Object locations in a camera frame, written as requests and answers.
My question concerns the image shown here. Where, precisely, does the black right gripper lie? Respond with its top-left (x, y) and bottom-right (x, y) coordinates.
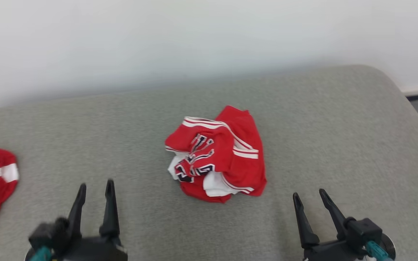
top-left (292, 188), bottom-right (365, 261)

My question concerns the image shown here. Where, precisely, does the teal right camera cable connector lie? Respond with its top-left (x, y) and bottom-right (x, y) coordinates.
top-left (365, 240), bottom-right (393, 261)

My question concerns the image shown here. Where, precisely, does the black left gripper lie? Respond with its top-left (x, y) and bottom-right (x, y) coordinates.
top-left (52, 179), bottom-right (128, 261)

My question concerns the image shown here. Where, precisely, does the teal camera cable connector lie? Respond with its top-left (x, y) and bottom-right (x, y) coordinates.
top-left (30, 246), bottom-right (52, 261)
top-left (365, 240), bottom-right (393, 261)

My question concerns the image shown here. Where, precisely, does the grey fabric sofa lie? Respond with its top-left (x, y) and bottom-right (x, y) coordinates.
top-left (0, 65), bottom-right (418, 261)

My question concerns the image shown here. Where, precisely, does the teal left camera cable connector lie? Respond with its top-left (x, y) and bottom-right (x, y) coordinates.
top-left (30, 246), bottom-right (52, 261)

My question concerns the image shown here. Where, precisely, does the red Bulls 23 jersey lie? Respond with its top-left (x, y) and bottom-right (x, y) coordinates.
top-left (165, 105), bottom-right (267, 203)

